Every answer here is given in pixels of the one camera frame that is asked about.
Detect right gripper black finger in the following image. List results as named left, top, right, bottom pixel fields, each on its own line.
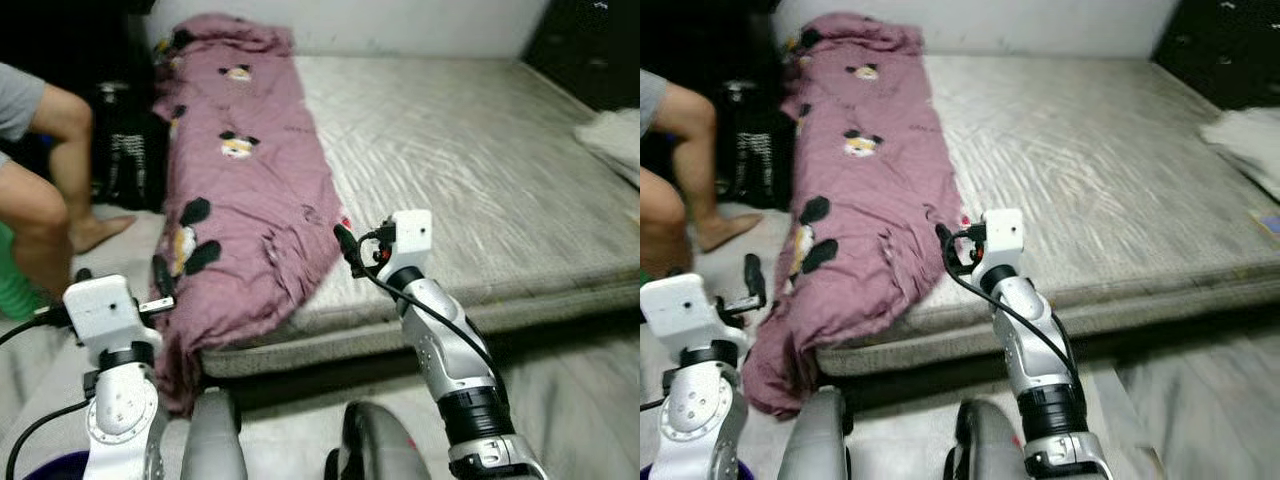
left=935, top=221, right=964, bottom=275
left=333, top=222, right=365, bottom=277

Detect white pillow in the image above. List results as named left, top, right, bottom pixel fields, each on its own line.
left=1198, top=108, right=1280, bottom=201
left=572, top=108, right=641, bottom=186

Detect green plastic stool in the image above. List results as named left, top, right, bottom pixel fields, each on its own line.
left=0, top=222, right=46, bottom=321

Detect person bare leg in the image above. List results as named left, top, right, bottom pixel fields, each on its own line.
left=30, top=85, right=136, bottom=253
left=660, top=82, right=766, bottom=253
left=640, top=165, right=691, bottom=281
left=0, top=160, right=71, bottom=301

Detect mauve cartoon print blanket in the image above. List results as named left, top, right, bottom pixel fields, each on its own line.
left=150, top=12, right=346, bottom=416
left=740, top=12, right=966, bottom=419

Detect grey quilted mattress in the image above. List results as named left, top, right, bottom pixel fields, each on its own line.
left=815, top=55, right=1280, bottom=376
left=200, top=55, right=641, bottom=379

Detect black bag white print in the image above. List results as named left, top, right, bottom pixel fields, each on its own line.
left=92, top=82, right=166, bottom=211
left=720, top=80, right=791, bottom=211

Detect silver left robot leg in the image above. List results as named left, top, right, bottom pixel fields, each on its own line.
left=778, top=385, right=853, bottom=480
left=180, top=388, right=249, bottom=480

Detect silver robot leg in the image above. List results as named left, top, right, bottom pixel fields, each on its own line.
left=180, top=388, right=249, bottom=480
left=778, top=385, right=853, bottom=480
left=325, top=400, right=431, bottom=480
left=945, top=398, right=1031, bottom=480

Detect grey shorts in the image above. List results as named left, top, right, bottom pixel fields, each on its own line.
left=640, top=68, right=669, bottom=136
left=0, top=62, right=46, bottom=166

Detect purple plastic basin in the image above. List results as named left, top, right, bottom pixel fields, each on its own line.
left=640, top=458, right=761, bottom=480
left=20, top=450, right=91, bottom=480

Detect silver right robot leg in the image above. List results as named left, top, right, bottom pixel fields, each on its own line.
left=325, top=400, right=431, bottom=480
left=945, top=398, right=1031, bottom=480

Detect dark tufted headboard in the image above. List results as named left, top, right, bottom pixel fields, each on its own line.
left=522, top=0, right=641, bottom=113
left=1150, top=0, right=1280, bottom=111

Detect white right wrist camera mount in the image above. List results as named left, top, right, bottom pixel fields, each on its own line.
left=983, top=208, right=1026, bottom=271
left=385, top=210, right=434, bottom=276

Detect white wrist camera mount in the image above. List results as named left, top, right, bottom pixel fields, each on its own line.
left=62, top=275, right=151, bottom=351
left=983, top=208, right=1026, bottom=271
left=385, top=210, right=434, bottom=276
left=640, top=273, right=741, bottom=351

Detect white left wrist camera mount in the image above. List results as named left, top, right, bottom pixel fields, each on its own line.
left=62, top=275, right=151, bottom=351
left=640, top=273, right=741, bottom=351

